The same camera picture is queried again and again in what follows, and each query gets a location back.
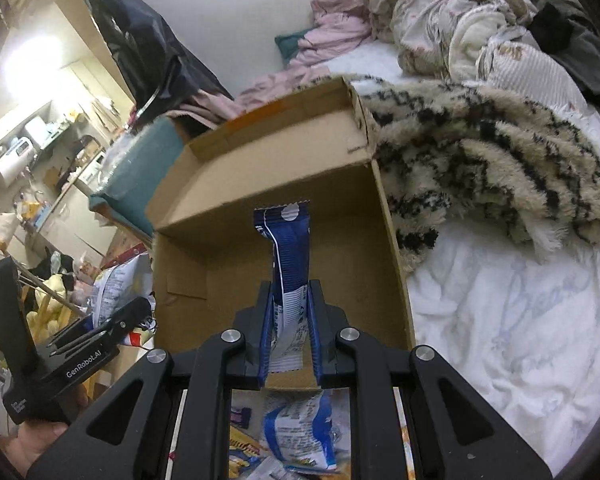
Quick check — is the blue white snack bar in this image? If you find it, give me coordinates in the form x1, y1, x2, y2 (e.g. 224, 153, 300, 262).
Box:
253, 202, 310, 373

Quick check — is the blue white chip bag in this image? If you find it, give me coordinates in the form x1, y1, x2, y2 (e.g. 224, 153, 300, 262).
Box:
261, 391, 337, 472

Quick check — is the left human hand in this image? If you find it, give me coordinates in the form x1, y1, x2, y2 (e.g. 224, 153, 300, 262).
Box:
0, 383, 92, 478

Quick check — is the wooden drying rack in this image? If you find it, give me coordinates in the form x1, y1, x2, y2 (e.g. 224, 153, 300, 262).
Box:
0, 240, 86, 352

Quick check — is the white floral bed sheet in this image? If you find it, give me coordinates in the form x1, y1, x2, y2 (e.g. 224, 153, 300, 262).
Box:
328, 42, 600, 477

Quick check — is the white washing machine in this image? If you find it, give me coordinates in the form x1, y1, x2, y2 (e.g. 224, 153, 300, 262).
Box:
0, 136, 35, 188

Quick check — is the teal cushion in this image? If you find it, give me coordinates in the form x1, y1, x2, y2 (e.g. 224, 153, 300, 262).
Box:
88, 116, 185, 238

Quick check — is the cream black fuzzy blanket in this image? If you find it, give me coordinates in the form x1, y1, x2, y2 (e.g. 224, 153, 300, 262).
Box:
347, 75, 600, 273

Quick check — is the black plastic bag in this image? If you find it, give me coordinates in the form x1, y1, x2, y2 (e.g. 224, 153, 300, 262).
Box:
84, 0, 230, 120

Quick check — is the brown cardboard box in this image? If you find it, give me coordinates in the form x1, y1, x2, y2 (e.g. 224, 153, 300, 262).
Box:
146, 78, 415, 382

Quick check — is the pile of crumpled clothes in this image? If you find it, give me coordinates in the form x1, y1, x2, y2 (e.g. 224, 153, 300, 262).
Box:
237, 0, 600, 108

